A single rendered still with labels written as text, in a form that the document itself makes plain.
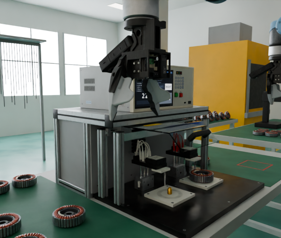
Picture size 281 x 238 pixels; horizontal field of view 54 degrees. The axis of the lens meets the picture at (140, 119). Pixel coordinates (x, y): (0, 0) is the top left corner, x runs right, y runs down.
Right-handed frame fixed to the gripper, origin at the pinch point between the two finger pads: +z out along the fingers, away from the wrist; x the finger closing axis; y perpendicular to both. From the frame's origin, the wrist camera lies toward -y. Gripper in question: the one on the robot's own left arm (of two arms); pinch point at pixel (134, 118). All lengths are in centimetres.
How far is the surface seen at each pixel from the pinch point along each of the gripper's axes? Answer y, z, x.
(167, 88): -36, -6, 59
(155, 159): -29, 23, 43
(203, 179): -20, 35, 66
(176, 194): -21, 37, 47
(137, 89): -36, -6, 40
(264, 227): -21, 96, 159
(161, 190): -28, 37, 46
